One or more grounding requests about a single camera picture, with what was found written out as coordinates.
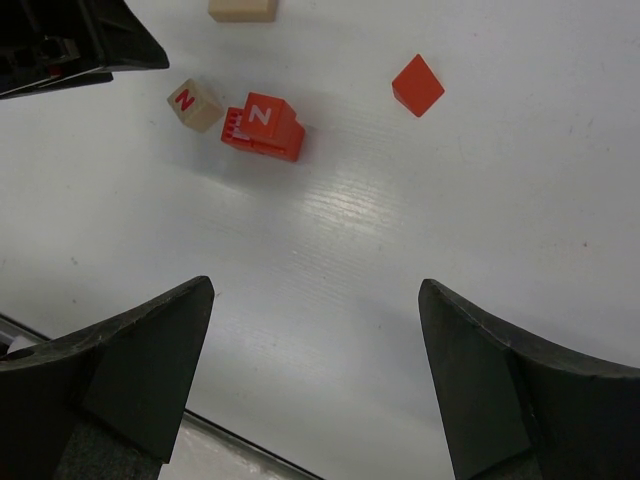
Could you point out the red cube white letter N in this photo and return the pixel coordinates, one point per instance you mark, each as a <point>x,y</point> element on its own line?
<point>267,118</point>

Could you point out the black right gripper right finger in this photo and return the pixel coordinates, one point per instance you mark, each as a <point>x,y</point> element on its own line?
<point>517,406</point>

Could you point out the long natural wood block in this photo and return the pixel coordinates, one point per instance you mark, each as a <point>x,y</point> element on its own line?
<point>243,11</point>

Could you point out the natural wood cube red N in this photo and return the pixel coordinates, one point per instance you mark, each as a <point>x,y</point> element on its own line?
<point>195,106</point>

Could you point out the red cube white pattern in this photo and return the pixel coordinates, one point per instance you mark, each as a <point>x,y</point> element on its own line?
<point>231,133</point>

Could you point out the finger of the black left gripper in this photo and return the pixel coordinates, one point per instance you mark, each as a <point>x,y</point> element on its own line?
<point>124,43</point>

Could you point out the red cube letter R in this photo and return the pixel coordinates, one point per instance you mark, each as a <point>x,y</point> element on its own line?
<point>289,150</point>

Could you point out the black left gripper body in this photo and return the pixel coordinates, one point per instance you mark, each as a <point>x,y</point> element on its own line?
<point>49,46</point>

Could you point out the plain red wood block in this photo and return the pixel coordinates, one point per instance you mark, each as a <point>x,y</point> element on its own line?
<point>416,87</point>

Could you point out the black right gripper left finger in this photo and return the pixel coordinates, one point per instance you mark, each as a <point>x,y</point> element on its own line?
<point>59,420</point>

